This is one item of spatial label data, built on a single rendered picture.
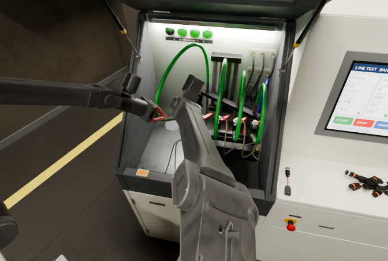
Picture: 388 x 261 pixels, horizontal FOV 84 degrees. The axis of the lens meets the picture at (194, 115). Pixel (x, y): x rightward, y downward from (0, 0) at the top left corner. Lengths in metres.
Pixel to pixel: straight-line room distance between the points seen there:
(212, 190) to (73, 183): 2.11
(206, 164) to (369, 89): 0.79
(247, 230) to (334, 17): 0.74
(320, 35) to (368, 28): 0.14
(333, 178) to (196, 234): 0.91
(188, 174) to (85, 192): 1.98
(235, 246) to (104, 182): 2.00
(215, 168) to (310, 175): 0.78
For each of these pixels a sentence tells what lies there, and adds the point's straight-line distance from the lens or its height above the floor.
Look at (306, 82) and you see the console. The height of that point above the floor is 1.32.
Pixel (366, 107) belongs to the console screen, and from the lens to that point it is 1.04.
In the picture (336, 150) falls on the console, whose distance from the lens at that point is 1.13.
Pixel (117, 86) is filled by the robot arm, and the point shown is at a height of 1.40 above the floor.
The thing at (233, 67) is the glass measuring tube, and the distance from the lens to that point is 1.12.
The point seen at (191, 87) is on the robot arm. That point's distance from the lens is 0.66.
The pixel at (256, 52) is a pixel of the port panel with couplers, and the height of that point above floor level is 1.31.
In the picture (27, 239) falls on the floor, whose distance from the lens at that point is 2.27.
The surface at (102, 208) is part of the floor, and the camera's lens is 2.10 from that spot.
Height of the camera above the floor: 1.81
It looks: 45 degrees down
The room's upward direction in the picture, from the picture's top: 1 degrees counter-clockwise
